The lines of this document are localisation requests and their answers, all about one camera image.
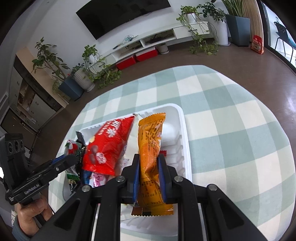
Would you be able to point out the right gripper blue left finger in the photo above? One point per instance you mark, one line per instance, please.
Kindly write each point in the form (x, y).
(136, 174)

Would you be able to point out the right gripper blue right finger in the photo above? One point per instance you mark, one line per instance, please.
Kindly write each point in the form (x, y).
(162, 176)

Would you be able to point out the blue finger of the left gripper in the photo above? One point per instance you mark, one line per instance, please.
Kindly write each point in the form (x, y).
(57, 159)

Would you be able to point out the black sesame snack packet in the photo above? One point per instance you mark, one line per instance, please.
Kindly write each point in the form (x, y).
(80, 138)

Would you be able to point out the orange snack packet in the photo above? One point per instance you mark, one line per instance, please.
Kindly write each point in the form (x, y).
(149, 200)

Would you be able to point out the red kitkat snack bag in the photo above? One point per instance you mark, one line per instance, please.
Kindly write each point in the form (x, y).
(106, 146)

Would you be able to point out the pink snack packet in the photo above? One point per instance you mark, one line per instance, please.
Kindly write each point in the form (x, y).
(97, 179)

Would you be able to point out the white red long snack bag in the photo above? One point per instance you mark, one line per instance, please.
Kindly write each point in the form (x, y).
(130, 149)

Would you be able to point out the red patterned candy packet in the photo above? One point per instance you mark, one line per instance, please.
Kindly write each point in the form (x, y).
(164, 152)

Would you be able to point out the blue snack packet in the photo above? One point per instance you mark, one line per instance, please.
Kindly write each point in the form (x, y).
(86, 175)

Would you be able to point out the person's left forearm grey sleeve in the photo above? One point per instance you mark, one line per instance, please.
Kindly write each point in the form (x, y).
(17, 232)

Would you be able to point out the person's left hand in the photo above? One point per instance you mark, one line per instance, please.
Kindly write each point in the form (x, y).
(26, 214)

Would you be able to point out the green snack packet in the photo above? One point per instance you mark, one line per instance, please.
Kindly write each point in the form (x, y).
(75, 150)

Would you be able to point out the white plastic tray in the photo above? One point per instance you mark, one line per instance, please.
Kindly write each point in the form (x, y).
(176, 144)

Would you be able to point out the wooden cabinet shelf unit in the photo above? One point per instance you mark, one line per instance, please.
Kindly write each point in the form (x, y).
(32, 102)

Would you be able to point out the green white checkered tablecloth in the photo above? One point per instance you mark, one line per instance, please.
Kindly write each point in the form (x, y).
(235, 141)

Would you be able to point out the plant in white ribbed pot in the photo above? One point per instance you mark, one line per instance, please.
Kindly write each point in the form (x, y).
(80, 75)

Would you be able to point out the small trailing plant on console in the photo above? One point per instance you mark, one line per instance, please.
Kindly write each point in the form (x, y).
(97, 69)

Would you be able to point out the left tree in dark pot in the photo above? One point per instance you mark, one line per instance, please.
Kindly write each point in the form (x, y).
(63, 84)

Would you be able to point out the left red storage box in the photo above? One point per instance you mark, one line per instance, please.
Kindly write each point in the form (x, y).
(126, 62)

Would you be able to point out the red storage box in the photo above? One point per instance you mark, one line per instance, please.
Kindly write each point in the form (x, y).
(126, 62)
(146, 54)

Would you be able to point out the right red storage box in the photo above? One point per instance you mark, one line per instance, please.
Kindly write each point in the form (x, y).
(146, 54)

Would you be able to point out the small grey pot under console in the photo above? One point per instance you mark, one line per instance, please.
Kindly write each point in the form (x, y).
(162, 48)

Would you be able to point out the white tv console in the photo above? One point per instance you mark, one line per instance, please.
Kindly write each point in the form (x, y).
(153, 38)

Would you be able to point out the trailing plant on stand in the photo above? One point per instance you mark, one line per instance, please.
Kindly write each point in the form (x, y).
(191, 20)

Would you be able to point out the red gift bag on floor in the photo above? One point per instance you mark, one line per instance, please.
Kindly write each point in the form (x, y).
(257, 44)

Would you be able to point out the plant in white tall pot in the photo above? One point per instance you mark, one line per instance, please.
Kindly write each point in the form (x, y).
(217, 25)

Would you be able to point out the tall plant in blue pot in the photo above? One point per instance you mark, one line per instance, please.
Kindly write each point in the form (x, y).
(238, 26)

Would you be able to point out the black balcony chair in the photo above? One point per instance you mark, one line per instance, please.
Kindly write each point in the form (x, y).
(283, 35)

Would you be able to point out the beige curtain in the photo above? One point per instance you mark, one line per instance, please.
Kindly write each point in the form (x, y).
(251, 11)

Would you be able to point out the black wall television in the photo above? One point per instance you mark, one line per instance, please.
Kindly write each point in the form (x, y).
(100, 17)

